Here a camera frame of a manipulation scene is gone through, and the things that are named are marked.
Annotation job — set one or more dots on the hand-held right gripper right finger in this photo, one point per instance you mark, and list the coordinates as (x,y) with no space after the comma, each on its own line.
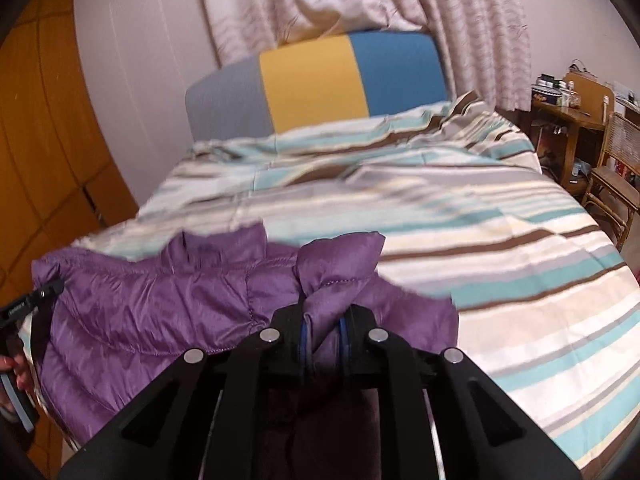
(344,342)

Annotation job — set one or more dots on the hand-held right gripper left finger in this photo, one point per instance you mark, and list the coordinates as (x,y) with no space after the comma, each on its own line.
(303,342)

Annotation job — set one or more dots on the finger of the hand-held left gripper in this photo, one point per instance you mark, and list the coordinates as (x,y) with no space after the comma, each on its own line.
(50,289)

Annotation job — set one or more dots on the purple down jacket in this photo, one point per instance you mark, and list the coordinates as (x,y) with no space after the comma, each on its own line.
(165,300)

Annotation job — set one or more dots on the person's left hand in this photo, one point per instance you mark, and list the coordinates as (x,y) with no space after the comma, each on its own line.
(19,372)

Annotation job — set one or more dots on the wooden wardrobe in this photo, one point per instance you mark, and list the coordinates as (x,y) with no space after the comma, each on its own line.
(45,135)

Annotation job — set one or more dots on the striped duvet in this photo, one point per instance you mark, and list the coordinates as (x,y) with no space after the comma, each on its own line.
(500,280)

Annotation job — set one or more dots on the striped pillow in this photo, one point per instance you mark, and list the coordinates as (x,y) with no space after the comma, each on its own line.
(350,132)

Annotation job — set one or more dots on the grey yellow blue headboard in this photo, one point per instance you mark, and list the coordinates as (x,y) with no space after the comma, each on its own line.
(315,82)

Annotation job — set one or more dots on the light blue bag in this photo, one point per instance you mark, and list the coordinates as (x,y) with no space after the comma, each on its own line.
(580,167)

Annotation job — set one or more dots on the wooden desk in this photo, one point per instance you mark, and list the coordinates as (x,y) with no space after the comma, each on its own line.
(565,125)

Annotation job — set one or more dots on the cane back wooden chair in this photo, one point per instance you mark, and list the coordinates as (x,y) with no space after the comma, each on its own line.
(617,180)

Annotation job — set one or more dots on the black round tin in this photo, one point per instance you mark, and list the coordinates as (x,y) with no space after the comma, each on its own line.
(546,93)

